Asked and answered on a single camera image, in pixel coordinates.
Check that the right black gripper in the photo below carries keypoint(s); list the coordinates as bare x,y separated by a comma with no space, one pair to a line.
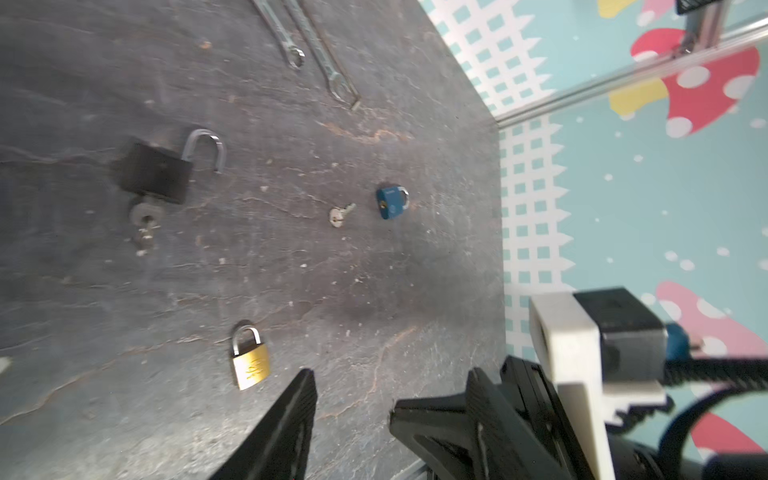
498,431

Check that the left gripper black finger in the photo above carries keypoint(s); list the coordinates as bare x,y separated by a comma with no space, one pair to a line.
278,447

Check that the brass padlock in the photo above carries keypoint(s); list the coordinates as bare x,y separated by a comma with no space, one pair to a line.
249,355

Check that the small key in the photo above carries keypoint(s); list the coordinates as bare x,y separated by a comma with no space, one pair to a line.
338,215

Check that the blue padlock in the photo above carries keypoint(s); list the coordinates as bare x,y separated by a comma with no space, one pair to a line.
392,201

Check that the dark purple padlock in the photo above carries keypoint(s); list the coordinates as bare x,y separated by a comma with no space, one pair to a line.
160,173

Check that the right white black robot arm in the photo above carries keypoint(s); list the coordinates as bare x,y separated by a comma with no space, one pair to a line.
697,443

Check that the short silver wrench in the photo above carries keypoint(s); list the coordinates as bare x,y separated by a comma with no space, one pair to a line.
339,86

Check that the long silver wrench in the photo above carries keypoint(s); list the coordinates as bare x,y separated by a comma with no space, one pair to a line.
294,56

